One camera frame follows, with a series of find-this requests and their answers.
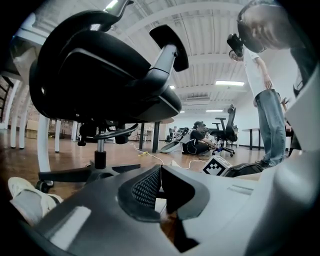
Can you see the ceiling light panels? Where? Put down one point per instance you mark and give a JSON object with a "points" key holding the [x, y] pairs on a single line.
{"points": [[230, 83]]}

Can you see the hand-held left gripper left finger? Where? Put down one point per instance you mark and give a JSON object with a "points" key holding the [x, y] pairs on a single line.
{"points": [[95, 205]]}

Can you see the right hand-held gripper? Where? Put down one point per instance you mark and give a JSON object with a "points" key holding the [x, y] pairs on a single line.
{"points": [[215, 167]]}

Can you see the white power strip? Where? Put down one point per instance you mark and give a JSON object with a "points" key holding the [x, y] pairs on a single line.
{"points": [[173, 163]]}

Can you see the white round table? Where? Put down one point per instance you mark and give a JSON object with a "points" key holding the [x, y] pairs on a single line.
{"points": [[251, 129]]}

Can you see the white oval basin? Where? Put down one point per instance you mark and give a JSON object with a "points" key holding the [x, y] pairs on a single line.
{"points": [[172, 148]]}

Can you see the black office chair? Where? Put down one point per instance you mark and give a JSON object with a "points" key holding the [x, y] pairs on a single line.
{"points": [[100, 75], [228, 130]]}

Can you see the blue cloth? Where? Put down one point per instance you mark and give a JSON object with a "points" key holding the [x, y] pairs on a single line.
{"points": [[220, 149]]}

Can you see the ceiling air vent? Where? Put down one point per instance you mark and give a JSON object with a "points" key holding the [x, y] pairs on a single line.
{"points": [[198, 98]]}

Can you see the black pedestal table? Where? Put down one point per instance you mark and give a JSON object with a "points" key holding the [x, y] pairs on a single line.
{"points": [[156, 137]]}

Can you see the person's black trousers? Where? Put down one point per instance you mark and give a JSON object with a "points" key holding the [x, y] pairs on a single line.
{"points": [[245, 170]]}

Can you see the person's head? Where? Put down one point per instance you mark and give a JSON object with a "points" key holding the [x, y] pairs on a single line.
{"points": [[265, 27]]}

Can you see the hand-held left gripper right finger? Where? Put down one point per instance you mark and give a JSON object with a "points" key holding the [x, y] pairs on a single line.
{"points": [[220, 200]]}

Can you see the person's left grey sock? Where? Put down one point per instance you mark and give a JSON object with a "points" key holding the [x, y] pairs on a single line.
{"points": [[27, 205]]}

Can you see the cardboard box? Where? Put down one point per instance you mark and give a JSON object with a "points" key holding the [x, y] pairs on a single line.
{"points": [[31, 130]]}

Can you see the grey backpack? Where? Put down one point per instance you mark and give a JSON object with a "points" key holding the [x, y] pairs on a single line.
{"points": [[185, 136]]}

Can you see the plain yellow tape scrap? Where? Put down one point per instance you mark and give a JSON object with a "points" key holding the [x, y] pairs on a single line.
{"points": [[144, 153]]}

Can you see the black head camera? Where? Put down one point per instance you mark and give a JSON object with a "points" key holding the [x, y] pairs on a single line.
{"points": [[235, 45]]}

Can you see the person's left white shoe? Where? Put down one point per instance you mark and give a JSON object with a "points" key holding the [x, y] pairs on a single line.
{"points": [[20, 183]]}

